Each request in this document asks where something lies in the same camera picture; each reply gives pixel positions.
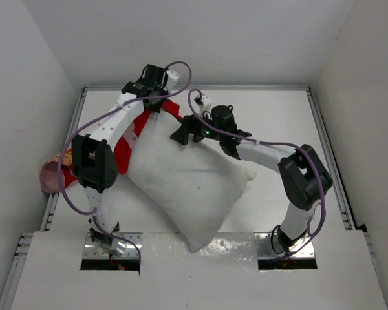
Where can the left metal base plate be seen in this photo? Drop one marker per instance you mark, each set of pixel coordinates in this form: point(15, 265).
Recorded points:
point(129, 245)

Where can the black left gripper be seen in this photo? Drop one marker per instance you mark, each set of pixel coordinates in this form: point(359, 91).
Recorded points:
point(154, 108)

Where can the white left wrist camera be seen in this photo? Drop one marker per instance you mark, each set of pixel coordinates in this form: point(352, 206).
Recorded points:
point(171, 79)

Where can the aluminium table frame rail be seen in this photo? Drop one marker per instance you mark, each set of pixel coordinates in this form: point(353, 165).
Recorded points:
point(339, 188)

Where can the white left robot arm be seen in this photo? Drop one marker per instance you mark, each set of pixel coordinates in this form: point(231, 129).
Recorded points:
point(93, 153)

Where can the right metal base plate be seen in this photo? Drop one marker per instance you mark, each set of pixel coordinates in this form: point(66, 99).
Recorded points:
point(268, 247)

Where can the white pillow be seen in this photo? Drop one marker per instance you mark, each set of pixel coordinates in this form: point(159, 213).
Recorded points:
point(195, 185)

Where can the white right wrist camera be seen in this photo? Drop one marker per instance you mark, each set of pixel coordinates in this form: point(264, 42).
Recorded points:
point(204, 103)

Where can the metal base plate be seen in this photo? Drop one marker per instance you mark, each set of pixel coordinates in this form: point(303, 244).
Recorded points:
point(129, 245)
point(268, 247)

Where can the red patterned pillowcase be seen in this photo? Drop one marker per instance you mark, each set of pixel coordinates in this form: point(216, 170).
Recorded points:
point(122, 153)

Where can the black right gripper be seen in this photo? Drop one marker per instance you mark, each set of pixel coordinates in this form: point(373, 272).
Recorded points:
point(182, 134)

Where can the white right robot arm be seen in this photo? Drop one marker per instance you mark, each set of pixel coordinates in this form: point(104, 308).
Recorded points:
point(305, 179)

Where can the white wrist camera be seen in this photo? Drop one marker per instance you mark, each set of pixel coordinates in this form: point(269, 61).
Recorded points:
point(171, 79)
point(204, 103)

